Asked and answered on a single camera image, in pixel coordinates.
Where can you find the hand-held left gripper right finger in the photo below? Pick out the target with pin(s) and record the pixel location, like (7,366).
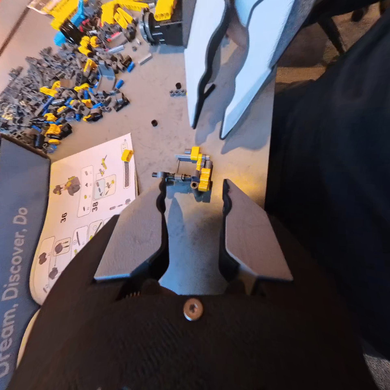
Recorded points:
(253,240)

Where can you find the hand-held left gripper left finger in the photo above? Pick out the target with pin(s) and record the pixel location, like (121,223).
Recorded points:
(134,240)

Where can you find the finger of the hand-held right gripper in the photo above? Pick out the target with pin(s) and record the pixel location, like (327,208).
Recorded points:
(198,45)
(262,39)

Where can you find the instruction booklet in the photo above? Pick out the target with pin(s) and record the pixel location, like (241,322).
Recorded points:
(91,198)

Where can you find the grey yellow brick assembly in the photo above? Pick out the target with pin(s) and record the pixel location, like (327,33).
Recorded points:
(201,179)

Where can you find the black yellow vehicle model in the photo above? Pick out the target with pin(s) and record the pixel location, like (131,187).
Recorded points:
(164,27)

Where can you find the small grey three-hole connector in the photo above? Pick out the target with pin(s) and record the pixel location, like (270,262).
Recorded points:
(178,93)

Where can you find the black office chair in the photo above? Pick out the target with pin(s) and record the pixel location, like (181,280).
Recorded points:
(344,24)

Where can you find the light grey axle piece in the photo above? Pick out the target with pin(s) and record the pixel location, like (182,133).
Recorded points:
(145,58)

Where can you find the spread of yellow brick panels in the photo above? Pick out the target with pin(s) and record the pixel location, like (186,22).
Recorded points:
(118,12)

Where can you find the small yellow curved piece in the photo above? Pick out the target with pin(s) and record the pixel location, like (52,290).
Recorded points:
(127,154)

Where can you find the grey curved panel piece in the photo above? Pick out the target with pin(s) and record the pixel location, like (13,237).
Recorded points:
(106,74)

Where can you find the dark blue cardboard box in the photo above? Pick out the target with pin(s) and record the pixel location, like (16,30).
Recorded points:
(21,213)

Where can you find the blue brick panel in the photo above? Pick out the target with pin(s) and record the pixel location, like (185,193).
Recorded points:
(61,38)

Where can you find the pile of small brick pieces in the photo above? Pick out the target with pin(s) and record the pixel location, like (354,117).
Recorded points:
(39,91)

